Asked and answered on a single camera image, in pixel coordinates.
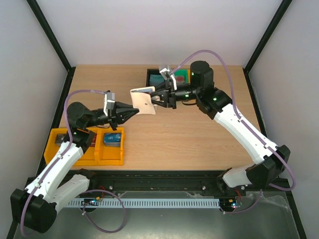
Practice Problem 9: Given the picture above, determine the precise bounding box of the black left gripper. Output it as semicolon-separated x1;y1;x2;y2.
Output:
85;103;139;131

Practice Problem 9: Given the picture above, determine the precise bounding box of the cream leather card holder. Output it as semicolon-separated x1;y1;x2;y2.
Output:
130;86;156;115

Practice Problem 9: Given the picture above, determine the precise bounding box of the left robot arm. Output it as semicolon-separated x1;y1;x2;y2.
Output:
10;102;139;236

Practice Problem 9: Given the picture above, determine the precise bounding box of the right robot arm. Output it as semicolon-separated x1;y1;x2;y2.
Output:
151;61;291;195

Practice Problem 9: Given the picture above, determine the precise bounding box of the blue VIP card stack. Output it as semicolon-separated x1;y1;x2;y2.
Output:
103;133;122;147

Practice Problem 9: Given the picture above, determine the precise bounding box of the red card stack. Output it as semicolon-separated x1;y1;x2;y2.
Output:
90;135;97;147

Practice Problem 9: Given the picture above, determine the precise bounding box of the yellow bin with blue cards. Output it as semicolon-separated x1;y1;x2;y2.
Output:
94;127;125;166

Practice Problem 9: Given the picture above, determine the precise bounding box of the yellow bin with red cards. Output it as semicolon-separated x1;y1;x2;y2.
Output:
44;128;97;166

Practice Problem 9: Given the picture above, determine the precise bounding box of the black bin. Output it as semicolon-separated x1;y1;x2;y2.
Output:
146;69;164;87

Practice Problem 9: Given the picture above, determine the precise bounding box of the green bin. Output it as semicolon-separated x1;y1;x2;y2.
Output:
174;69;190;84

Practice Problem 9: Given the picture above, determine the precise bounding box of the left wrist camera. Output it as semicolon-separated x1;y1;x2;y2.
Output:
103;91;116;117

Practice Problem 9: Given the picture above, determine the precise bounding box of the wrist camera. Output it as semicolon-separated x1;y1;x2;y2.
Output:
103;91;116;117
159;65;177;91

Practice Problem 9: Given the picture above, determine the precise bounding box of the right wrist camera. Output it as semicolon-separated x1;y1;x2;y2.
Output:
159;65;177;91

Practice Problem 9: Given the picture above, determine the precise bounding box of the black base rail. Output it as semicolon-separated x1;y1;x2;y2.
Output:
26;170;292;197

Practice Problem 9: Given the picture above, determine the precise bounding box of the light blue cable duct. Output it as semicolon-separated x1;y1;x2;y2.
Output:
65;198;220;209

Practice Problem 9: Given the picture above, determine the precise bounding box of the black frame post left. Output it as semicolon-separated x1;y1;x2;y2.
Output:
26;0;75;75

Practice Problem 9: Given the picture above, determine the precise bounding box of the black frame post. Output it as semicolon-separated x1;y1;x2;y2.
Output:
244;0;294;73
26;0;75;75

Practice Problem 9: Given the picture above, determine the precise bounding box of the black frame post right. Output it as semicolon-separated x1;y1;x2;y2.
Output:
244;0;294;73

